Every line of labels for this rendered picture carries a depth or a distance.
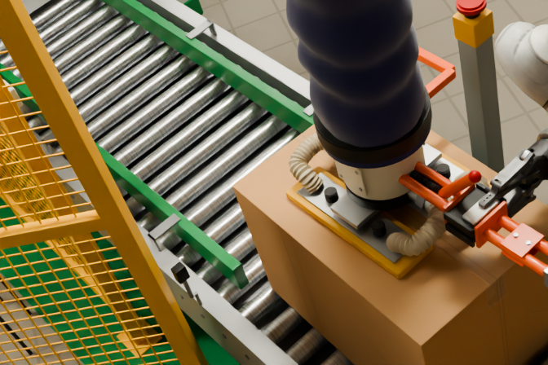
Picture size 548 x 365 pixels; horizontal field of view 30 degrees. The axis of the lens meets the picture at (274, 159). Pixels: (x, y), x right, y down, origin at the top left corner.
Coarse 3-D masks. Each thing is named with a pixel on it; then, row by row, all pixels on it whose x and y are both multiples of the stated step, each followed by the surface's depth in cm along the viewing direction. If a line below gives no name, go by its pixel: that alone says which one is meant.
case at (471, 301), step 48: (288, 144) 231; (432, 144) 221; (240, 192) 224; (288, 240) 217; (336, 240) 209; (288, 288) 241; (336, 288) 210; (384, 288) 199; (432, 288) 196; (480, 288) 194; (528, 288) 205; (336, 336) 233; (384, 336) 203; (432, 336) 189; (480, 336) 202; (528, 336) 217
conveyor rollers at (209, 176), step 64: (64, 0) 360; (64, 64) 338; (128, 64) 331; (192, 64) 325; (128, 128) 308; (192, 128) 301; (256, 128) 295; (192, 192) 285; (192, 256) 269; (256, 320) 253
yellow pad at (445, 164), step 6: (444, 156) 216; (438, 162) 214; (444, 162) 214; (450, 162) 214; (456, 162) 214; (432, 168) 213; (438, 168) 210; (444, 168) 209; (450, 168) 212; (456, 168) 212; (462, 168) 212; (444, 174) 209; (450, 174) 211; (456, 174) 211; (450, 180) 210
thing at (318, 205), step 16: (320, 176) 219; (288, 192) 218; (304, 192) 217; (320, 192) 216; (336, 192) 212; (304, 208) 215; (320, 208) 213; (336, 224) 210; (368, 224) 207; (384, 224) 203; (400, 224) 206; (352, 240) 206; (368, 240) 204; (384, 240) 204; (368, 256) 204; (384, 256) 201; (400, 256) 200; (416, 256) 200; (400, 272) 198
